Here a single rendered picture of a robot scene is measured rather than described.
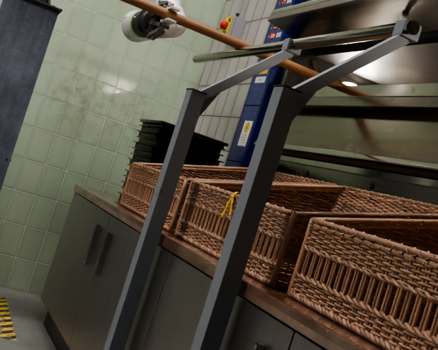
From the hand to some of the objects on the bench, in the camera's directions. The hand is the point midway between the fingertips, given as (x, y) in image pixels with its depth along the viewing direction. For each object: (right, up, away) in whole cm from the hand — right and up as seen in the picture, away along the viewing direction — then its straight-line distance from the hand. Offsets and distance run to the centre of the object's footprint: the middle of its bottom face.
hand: (169, 15), depth 209 cm
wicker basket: (+58, -80, -98) cm, 139 cm away
